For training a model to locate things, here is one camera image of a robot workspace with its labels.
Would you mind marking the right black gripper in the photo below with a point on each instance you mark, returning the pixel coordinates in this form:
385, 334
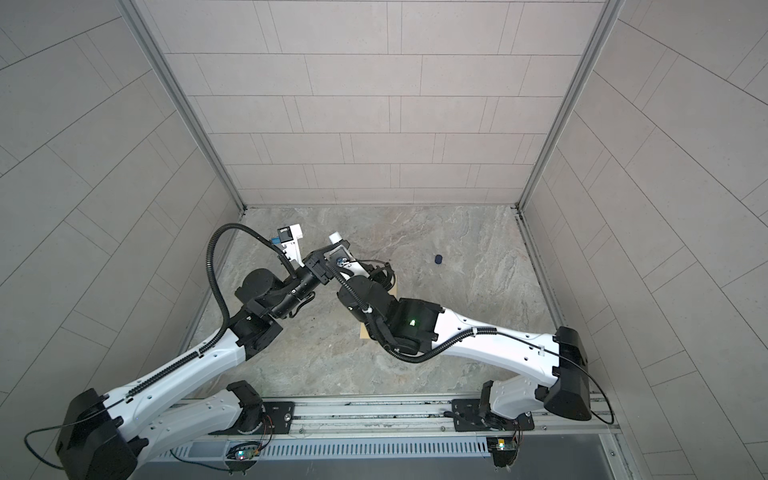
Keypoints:
379, 271

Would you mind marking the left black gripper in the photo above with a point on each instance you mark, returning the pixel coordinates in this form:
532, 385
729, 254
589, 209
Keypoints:
312, 263

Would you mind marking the blue white glue stick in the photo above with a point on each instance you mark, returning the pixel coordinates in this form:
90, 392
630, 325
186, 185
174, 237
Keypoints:
335, 237

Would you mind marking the yellow paper envelope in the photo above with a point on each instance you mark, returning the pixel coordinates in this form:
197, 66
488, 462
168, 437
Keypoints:
363, 334

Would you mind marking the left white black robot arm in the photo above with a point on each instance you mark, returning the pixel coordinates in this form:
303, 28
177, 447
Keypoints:
111, 435

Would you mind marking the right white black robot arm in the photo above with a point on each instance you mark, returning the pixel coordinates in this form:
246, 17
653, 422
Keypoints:
551, 369

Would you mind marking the left green circuit board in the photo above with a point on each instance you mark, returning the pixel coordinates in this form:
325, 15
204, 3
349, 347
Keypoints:
242, 456

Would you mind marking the green circuit board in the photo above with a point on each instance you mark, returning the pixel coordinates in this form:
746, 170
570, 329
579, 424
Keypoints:
242, 456
503, 451

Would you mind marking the right green circuit board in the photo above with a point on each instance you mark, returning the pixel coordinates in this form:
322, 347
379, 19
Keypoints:
503, 451

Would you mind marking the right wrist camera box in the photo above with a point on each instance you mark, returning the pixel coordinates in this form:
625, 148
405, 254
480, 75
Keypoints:
345, 255

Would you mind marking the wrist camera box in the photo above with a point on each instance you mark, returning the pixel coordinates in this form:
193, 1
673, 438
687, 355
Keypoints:
289, 238
345, 255

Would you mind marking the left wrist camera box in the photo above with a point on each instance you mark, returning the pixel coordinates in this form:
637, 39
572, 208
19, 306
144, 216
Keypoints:
289, 238

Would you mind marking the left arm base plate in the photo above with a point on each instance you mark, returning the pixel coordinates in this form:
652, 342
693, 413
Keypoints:
279, 414

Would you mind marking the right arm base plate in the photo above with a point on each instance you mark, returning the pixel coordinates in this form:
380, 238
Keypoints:
474, 415

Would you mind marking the white slotted cable duct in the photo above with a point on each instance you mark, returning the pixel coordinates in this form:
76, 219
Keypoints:
341, 448

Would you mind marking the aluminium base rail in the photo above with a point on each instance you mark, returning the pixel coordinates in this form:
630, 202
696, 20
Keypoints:
359, 417

